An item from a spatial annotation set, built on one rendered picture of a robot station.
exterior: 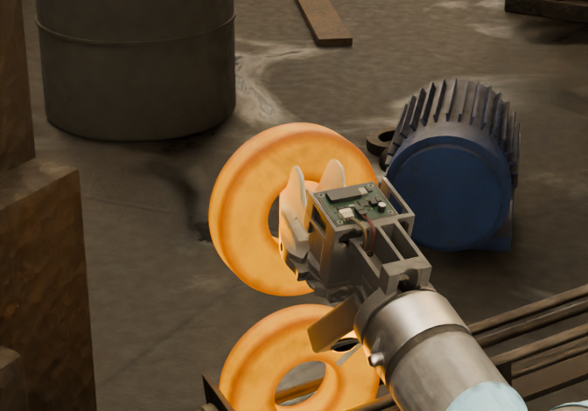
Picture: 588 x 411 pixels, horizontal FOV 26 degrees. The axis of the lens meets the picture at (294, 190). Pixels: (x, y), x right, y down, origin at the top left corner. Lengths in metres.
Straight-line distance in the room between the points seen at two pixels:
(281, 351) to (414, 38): 3.50
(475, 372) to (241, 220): 0.29
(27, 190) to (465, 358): 0.50
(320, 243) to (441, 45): 3.54
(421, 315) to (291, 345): 0.26
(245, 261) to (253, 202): 0.06
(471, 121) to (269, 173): 1.85
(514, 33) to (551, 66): 0.38
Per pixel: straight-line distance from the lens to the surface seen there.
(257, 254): 1.12
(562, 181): 3.48
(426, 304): 0.95
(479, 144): 2.83
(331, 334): 1.06
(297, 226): 1.08
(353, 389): 1.23
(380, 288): 0.97
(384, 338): 0.95
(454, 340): 0.93
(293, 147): 1.10
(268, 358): 1.17
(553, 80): 4.25
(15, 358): 1.12
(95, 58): 3.61
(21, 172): 1.28
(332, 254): 1.00
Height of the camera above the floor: 1.37
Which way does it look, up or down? 24 degrees down
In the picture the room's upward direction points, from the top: straight up
